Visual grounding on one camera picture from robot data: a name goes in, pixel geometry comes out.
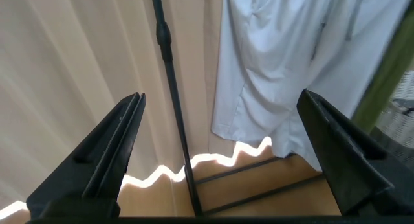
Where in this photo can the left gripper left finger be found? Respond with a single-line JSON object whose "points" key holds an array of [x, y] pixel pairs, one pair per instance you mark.
{"points": [[106, 180]]}

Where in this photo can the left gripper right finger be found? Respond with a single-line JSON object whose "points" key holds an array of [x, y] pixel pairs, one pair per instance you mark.
{"points": [[349, 185]]}

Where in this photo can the green printed shirt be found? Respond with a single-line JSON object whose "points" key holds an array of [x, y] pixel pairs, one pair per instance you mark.
{"points": [[385, 78]]}

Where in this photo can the pale grey shorts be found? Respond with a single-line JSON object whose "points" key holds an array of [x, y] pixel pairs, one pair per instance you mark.
{"points": [[275, 72]]}

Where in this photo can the white laundry basket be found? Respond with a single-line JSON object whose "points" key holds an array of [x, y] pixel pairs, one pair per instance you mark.
{"points": [[398, 127]]}

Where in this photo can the black clothes rack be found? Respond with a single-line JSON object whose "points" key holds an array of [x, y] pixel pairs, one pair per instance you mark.
{"points": [[165, 39]]}

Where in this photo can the beige curtain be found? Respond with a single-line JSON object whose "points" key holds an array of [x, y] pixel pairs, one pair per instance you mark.
{"points": [[81, 72]]}

